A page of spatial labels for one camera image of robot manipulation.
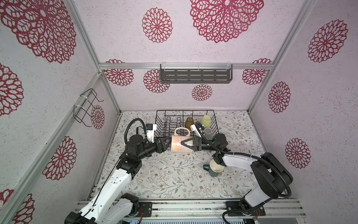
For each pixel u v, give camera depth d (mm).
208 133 899
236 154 604
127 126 1121
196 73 936
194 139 659
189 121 1030
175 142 668
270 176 454
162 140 644
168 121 1068
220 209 759
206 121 989
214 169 865
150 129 649
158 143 628
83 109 759
